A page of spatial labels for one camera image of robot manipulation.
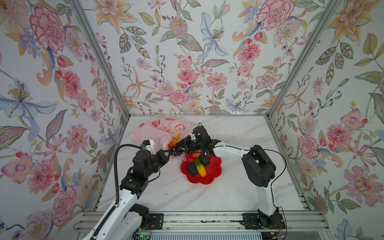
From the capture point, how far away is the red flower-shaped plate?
860mm

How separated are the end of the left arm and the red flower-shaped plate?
0.71ft

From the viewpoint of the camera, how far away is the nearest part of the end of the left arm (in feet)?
1.87
